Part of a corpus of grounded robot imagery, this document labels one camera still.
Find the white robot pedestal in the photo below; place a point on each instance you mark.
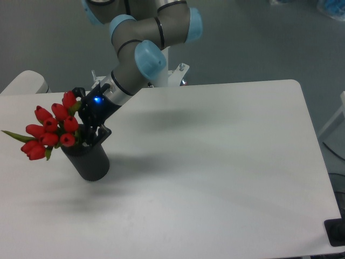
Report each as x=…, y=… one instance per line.
x=170, y=78

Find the red tulip bouquet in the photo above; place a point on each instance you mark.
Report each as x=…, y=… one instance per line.
x=56, y=129

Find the white chair back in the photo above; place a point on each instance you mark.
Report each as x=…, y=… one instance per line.
x=27, y=82

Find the white furniture frame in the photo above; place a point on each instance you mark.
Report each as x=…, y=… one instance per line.
x=333, y=123

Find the black ribbed vase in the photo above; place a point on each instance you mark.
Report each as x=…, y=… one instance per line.
x=91, y=162

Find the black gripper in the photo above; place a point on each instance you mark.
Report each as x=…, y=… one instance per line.
x=95, y=109

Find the blue plastic bag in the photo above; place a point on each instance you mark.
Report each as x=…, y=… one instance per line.
x=332, y=8

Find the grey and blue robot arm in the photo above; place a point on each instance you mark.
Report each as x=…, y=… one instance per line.
x=139, y=31

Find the black clamp at table edge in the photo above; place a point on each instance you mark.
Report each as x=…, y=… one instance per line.
x=335, y=232

